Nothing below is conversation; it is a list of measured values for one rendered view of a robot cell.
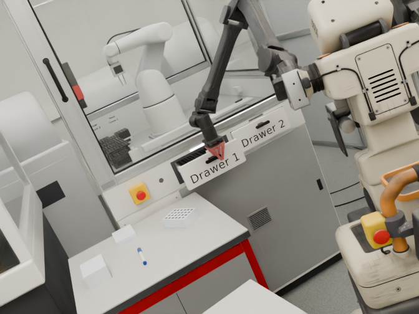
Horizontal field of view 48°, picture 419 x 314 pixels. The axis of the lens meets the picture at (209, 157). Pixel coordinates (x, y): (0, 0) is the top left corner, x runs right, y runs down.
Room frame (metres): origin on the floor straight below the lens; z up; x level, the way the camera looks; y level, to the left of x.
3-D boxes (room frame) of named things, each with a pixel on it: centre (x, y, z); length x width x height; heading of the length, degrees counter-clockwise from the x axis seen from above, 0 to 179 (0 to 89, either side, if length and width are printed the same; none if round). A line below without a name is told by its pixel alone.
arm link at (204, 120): (1.92, -0.04, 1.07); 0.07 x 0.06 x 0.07; 22
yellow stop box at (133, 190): (1.96, 0.34, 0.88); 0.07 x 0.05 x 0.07; 105
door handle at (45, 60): (1.93, 0.44, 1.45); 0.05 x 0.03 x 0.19; 15
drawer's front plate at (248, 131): (2.14, -0.28, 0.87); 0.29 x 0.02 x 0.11; 105
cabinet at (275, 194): (2.53, 0.11, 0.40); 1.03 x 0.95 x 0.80; 105
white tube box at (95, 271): (1.58, 0.54, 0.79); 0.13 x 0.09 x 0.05; 16
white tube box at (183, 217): (1.75, 0.20, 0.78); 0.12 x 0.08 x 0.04; 46
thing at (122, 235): (1.85, 0.46, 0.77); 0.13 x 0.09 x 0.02; 14
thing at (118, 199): (2.53, 0.11, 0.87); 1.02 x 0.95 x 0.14; 105
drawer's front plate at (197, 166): (1.94, 0.00, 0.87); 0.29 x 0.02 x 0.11; 105
